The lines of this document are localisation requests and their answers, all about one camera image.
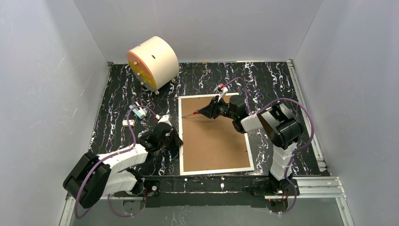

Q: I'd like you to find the purple cable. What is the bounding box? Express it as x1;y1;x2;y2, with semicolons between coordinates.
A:
74;105;161;219
218;77;315;216

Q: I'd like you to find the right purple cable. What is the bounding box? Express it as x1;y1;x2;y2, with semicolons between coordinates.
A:
218;77;315;216

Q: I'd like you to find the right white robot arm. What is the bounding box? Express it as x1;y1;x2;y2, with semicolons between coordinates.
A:
194;95;304;194

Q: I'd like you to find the light blue stapler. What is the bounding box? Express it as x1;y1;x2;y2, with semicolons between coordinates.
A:
129;105;147;120

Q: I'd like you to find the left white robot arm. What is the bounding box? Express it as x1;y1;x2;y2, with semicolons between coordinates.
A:
63;122;183;209

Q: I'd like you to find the white staple box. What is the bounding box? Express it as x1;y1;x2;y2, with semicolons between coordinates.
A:
122;120;135;127

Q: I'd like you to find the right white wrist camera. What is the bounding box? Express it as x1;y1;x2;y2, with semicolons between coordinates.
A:
215;84;229;102

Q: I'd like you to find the blue red screwdriver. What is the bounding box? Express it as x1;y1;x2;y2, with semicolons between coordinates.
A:
181;111;198;119

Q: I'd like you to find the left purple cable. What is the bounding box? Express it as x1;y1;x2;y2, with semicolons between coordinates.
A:
74;105;161;219

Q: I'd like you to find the white picture frame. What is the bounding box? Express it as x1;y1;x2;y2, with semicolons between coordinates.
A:
178;94;255;176

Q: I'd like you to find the cylindrical beige drawer cabinet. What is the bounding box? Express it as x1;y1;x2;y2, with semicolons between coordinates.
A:
127;36;180;93

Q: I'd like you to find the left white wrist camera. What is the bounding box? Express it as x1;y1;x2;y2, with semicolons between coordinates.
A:
158;114;172;127

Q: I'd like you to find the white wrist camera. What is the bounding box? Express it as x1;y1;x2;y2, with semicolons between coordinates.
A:
215;84;229;102
158;114;172;127

